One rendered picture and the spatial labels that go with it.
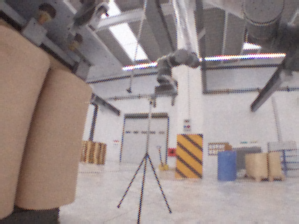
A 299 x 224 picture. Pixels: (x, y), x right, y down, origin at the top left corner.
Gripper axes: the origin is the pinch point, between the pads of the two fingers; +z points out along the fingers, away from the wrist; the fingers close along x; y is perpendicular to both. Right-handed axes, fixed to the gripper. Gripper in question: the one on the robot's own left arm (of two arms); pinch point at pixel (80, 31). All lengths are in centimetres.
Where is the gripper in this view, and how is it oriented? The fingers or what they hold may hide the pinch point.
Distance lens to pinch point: 56.4
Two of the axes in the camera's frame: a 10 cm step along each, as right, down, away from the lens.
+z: -0.7, 9.4, -3.3
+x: -9.0, 0.9, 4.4
